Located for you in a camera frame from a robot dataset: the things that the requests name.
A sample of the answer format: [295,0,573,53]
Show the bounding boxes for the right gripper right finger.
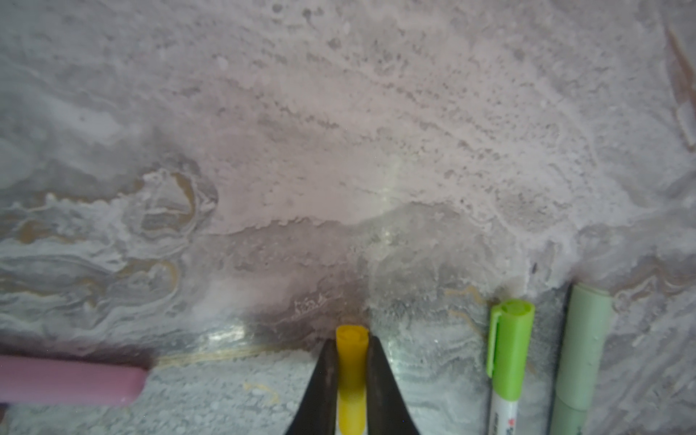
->
[366,335,420,435]

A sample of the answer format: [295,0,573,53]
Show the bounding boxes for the bright green pen cap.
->
[486,299,536,402]

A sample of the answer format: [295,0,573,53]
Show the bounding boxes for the pink pen cap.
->
[1,355,148,407]

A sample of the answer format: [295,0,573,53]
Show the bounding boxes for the pale green pen cap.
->
[554,283,614,413]

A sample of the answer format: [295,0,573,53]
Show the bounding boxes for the pale green fountain pen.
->
[548,396,587,435]

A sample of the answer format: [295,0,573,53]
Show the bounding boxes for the yellow pen cap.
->
[336,324,369,435]

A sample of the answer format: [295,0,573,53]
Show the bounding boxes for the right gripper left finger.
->
[286,339,339,435]

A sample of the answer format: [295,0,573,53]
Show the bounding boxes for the white pen green tip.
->
[487,391,518,435]

